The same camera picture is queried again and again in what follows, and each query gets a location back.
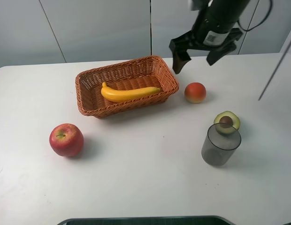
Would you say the black cable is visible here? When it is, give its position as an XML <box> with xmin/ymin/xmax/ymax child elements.
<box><xmin>237</xmin><ymin>0</ymin><xmax>273</xmax><ymax>32</ymax></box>

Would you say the transparent grey plastic cup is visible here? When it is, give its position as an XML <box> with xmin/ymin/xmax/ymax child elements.
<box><xmin>201</xmin><ymin>123</ymin><xmax>242</xmax><ymax>167</ymax></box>

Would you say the orange red peach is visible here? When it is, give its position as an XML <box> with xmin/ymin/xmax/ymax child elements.
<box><xmin>184</xmin><ymin>82</ymin><xmax>207</xmax><ymax>104</ymax></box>

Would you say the halved avocado with pit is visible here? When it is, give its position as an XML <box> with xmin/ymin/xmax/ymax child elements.
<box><xmin>214</xmin><ymin>111</ymin><xmax>240</xmax><ymax>135</ymax></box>

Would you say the red apple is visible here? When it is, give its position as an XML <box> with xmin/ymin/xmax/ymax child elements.
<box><xmin>49</xmin><ymin>123</ymin><xmax>84</xmax><ymax>157</ymax></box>

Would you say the brown wicker basket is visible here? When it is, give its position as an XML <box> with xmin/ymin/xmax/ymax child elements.
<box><xmin>75</xmin><ymin>56</ymin><xmax>179</xmax><ymax>119</ymax></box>

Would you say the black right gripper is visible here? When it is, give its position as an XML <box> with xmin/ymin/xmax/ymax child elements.
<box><xmin>169</xmin><ymin>0</ymin><xmax>249</xmax><ymax>74</ymax></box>

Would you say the yellow banana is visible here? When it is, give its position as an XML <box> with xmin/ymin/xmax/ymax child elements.
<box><xmin>101</xmin><ymin>82</ymin><xmax>160</xmax><ymax>103</ymax></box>

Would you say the thin grey rod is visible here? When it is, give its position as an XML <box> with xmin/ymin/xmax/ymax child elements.
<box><xmin>258</xmin><ymin>38</ymin><xmax>291</xmax><ymax>101</ymax></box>

